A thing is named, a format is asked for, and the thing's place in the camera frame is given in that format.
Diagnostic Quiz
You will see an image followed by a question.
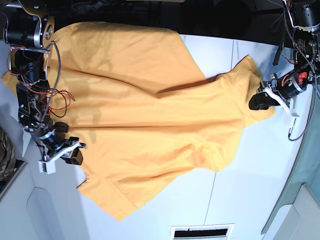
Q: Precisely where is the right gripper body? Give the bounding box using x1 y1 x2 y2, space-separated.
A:
31 128 86 157

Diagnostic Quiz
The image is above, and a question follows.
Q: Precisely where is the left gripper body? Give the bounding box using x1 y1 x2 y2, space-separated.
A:
258 73 300 107

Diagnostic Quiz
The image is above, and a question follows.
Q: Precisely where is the yellow orange t-shirt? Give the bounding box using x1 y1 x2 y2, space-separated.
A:
1 21 276 222

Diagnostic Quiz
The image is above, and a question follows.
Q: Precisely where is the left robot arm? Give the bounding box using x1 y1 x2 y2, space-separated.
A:
248 0 320 110

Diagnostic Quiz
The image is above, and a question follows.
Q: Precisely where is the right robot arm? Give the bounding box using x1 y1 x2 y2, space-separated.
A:
0 0 86 173

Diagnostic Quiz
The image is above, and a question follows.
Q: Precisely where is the camouflage cloth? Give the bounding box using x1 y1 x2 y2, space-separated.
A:
0 128 17 181

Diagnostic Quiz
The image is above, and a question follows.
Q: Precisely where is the white floor vent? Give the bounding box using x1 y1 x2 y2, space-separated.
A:
170 223 235 240

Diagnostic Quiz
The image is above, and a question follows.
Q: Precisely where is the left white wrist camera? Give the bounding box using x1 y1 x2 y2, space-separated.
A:
262 86 300 118

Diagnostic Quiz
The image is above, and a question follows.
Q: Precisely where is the camera braided cable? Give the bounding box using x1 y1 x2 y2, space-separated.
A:
286 82 320 142

